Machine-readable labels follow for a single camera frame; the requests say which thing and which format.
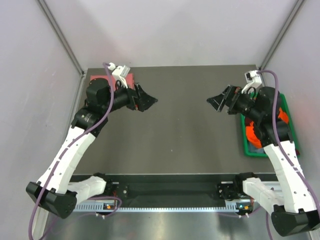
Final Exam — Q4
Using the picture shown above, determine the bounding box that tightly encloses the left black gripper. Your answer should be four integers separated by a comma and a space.
101, 78, 158, 114

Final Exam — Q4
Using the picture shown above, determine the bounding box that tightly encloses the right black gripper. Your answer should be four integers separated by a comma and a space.
206, 84, 263, 122

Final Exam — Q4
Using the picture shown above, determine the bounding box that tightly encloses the pink t shirt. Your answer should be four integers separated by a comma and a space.
90, 73, 135, 89

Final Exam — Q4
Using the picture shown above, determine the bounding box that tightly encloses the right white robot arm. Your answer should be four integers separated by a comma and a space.
206, 85, 320, 237

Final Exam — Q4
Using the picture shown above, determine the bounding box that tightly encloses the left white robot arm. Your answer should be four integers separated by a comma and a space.
26, 78, 158, 219

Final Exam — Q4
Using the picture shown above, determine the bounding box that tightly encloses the orange t shirt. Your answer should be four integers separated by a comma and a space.
244, 107, 289, 148

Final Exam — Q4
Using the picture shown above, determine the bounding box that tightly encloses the light blue t shirt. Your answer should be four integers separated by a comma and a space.
248, 145, 265, 154

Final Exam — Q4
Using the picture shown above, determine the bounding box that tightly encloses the green plastic bin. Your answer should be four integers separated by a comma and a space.
240, 93, 301, 158

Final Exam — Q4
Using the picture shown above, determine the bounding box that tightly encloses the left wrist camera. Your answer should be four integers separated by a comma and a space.
106, 62, 131, 89

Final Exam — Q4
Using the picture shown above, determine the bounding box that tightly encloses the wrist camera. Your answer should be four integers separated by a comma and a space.
241, 70, 262, 94
106, 62, 131, 89

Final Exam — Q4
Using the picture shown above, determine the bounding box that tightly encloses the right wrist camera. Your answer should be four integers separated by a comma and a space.
241, 70, 262, 94

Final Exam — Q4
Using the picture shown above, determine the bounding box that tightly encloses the left aluminium frame post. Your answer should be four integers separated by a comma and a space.
34, 0, 87, 77

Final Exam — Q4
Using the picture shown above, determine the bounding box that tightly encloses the aluminium frame post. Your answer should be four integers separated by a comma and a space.
34, 0, 87, 77
257, 0, 307, 73

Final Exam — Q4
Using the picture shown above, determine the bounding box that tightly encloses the grey slotted cable duct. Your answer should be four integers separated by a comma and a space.
73, 200, 254, 213

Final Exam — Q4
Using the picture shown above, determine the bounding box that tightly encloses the right aluminium frame post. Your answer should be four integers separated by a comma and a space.
257, 0, 307, 73

